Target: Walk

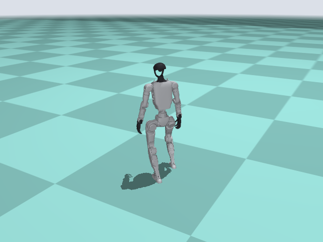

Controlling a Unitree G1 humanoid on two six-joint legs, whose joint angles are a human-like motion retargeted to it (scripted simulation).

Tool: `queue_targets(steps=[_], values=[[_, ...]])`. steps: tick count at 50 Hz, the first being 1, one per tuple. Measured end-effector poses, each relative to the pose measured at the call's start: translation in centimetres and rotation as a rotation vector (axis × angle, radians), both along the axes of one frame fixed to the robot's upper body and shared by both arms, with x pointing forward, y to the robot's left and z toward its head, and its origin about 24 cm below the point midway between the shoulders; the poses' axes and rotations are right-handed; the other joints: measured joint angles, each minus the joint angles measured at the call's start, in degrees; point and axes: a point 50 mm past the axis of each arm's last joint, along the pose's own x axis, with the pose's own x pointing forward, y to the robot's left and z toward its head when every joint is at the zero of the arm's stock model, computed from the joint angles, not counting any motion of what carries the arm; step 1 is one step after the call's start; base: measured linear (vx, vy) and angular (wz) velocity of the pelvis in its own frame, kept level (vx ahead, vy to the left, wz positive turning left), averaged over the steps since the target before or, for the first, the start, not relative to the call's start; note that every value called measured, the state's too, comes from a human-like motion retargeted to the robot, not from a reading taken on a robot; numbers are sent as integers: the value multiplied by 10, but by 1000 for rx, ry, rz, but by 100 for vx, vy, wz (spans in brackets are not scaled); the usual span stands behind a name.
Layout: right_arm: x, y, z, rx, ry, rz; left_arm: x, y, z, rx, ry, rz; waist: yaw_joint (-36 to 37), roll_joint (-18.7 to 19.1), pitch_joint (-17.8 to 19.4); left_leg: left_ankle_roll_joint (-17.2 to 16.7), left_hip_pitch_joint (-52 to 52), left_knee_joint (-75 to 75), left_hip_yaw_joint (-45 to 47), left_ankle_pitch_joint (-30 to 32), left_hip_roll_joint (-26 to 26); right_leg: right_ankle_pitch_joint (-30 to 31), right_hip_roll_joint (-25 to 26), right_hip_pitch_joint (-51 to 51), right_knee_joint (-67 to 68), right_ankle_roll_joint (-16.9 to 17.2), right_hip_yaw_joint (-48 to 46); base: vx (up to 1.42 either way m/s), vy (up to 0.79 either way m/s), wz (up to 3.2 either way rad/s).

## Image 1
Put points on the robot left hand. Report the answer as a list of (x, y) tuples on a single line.
[(138, 126)]

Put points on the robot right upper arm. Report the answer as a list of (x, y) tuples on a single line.
[(175, 91)]

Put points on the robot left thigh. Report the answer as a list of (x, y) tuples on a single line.
[(150, 135)]

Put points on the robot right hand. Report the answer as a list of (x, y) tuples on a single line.
[(178, 125)]

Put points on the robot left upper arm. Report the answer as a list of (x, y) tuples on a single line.
[(147, 89)]

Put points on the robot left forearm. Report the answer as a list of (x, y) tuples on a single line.
[(141, 113)]

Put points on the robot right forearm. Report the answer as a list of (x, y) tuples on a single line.
[(178, 108)]

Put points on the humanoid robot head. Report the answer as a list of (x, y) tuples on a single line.
[(160, 67)]

